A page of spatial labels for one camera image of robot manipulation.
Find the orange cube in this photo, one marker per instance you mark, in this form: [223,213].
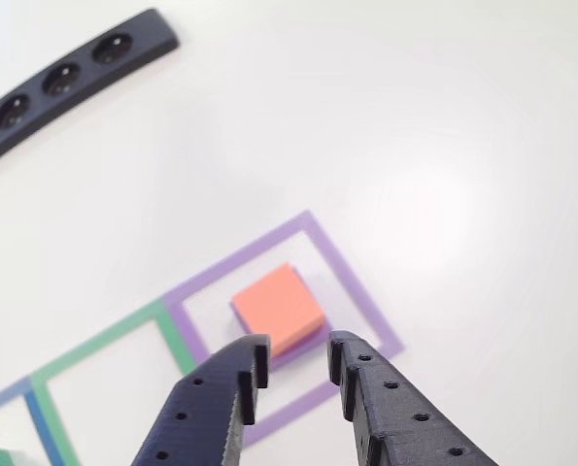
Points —
[279,306]

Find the flat purple block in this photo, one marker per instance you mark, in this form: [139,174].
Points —
[300,350]

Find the green cube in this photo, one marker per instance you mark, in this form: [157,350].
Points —
[4,457]

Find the black power strip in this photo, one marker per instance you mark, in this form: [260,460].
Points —
[75,82]

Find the green square frame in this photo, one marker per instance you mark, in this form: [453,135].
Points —
[174,335]

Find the blue square frame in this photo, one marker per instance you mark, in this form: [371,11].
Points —
[38,422]

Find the purple square frame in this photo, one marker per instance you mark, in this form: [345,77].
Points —
[347,276]

